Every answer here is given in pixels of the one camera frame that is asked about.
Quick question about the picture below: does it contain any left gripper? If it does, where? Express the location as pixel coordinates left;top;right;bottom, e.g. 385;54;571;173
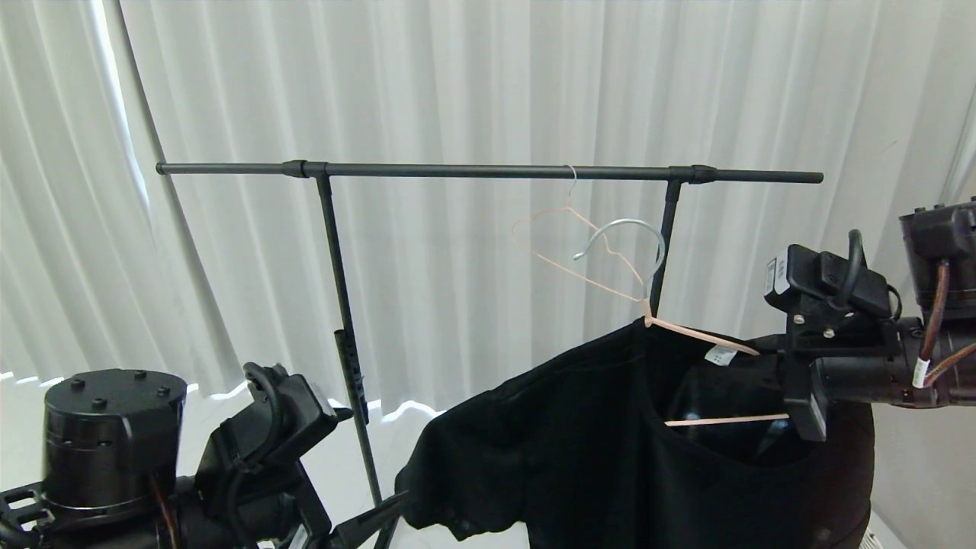
263;408;409;549

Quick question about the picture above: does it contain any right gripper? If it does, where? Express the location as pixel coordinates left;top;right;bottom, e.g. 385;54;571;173
785;357;916;443

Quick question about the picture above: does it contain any pink clothes hanger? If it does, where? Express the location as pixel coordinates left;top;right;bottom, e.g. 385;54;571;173
512;165;649;303
573;219;790;426

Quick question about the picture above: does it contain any black garment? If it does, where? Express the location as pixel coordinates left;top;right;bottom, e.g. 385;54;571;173
395;319;875;549

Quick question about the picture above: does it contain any black clothes rack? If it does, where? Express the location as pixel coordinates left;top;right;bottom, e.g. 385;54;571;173
156;160;824;549

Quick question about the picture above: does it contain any white curtain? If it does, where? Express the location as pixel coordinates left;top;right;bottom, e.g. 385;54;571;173
0;0;976;424

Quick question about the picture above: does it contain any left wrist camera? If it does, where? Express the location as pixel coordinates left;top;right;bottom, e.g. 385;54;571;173
194;362;340;496

